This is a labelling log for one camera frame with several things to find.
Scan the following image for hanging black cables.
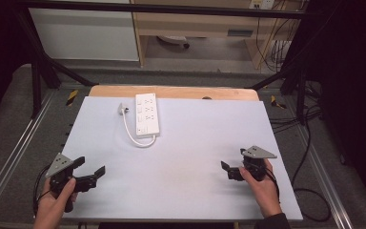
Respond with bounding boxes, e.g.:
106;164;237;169
254;0;301;74

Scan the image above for left hand-held gripper cable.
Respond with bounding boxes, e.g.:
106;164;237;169
32;163;52;218

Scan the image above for wall socket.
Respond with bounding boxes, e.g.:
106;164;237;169
248;0;276;10

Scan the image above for person's right hand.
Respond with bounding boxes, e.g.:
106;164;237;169
238;158;283;219

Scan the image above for aluminium rail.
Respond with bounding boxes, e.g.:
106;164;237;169
297;125;355;229
0;90;55;218

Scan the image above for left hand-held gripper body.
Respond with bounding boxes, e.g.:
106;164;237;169
45;153;77;196

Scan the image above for black metal frame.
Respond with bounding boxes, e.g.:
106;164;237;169
12;0;322;126

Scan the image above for hand-held gripper cable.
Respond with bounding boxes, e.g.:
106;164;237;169
32;163;52;218
261;164;281;204

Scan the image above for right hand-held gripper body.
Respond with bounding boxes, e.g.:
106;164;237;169
243;145;278;182

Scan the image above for white power strip cable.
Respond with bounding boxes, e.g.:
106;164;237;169
121;108;157;149

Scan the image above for black floor cable loop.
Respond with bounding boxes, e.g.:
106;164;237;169
290;120;333;223

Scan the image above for person's left hand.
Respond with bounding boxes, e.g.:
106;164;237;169
32;178;79;229

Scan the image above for black floor cable bundle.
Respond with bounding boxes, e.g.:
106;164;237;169
268;104;322;135

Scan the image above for white power strip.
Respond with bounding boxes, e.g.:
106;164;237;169
134;93;161;138

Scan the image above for white cabinet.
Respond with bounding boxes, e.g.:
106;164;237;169
28;7;140;62

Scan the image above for wooden table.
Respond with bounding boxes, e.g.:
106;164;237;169
88;84;261;102

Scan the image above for white plug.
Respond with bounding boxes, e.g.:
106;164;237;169
117;102;131;116

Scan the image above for right hand-held gripper cable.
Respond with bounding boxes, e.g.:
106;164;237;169
261;164;281;204

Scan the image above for office chair base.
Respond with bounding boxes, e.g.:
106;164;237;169
156;34;192;50

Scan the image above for wooden desk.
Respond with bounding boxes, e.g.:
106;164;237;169
129;0;303;71

